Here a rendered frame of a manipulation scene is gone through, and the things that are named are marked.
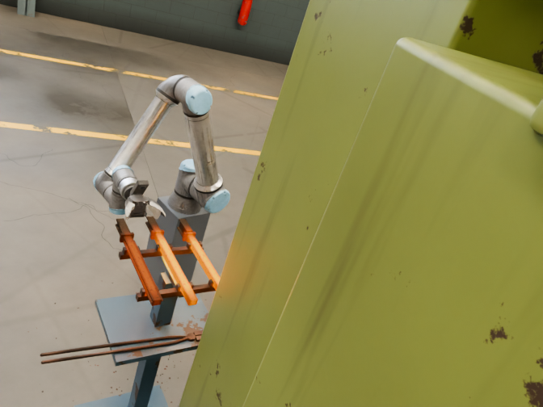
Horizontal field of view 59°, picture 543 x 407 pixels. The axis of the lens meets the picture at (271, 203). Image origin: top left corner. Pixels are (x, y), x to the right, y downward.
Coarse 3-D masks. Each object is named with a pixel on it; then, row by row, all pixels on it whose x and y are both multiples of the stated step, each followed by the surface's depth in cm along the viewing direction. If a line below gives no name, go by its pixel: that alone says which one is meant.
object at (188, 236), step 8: (184, 224) 187; (184, 232) 184; (192, 232) 186; (184, 240) 185; (192, 240) 182; (192, 248) 180; (200, 248) 180; (200, 256) 175; (200, 264) 175; (208, 264) 173; (208, 272) 169; (216, 272) 170; (216, 280) 167; (216, 288) 165
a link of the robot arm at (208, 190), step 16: (192, 80) 211; (176, 96) 211; (192, 96) 205; (208, 96) 209; (192, 112) 211; (208, 112) 218; (192, 128) 218; (208, 128) 221; (192, 144) 225; (208, 144) 226; (208, 160) 232; (208, 176) 239; (192, 192) 254; (208, 192) 244; (224, 192) 249; (208, 208) 248
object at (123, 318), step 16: (96, 304) 178; (112, 304) 180; (128, 304) 182; (144, 304) 184; (176, 304) 190; (112, 320) 174; (128, 320) 176; (144, 320) 178; (176, 320) 183; (192, 320) 185; (112, 336) 167; (128, 336) 170; (144, 336) 172; (160, 336) 174; (128, 352) 164; (144, 352) 166; (160, 352) 168; (176, 352) 172
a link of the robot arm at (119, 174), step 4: (116, 168) 210; (120, 168) 209; (124, 168) 209; (128, 168) 210; (112, 172) 210; (116, 172) 208; (120, 172) 207; (124, 172) 207; (128, 172) 207; (132, 172) 209; (112, 176) 210; (116, 176) 207; (120, 176) 205; (124, 176) 204; (128, 176) 205; (132, 176) 206; (116, 180) 206; (120, 180) 204; (116, 184) 206; (112, 188) 211; (116, 188) 209
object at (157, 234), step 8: (152, 216) 187; (152, 224) 182; (152, 232) 178; (160, 232) 180; (160, 240) 176; (168, 248) 174; (168, 256) 170; (168, 264) 168; (176, 264) 168; (176, 272) 164; (176, 280) 163; (184, 280) 162; (184, 288) 158; (184, 296) 158; (192, 296) 156; (192, 304) 156
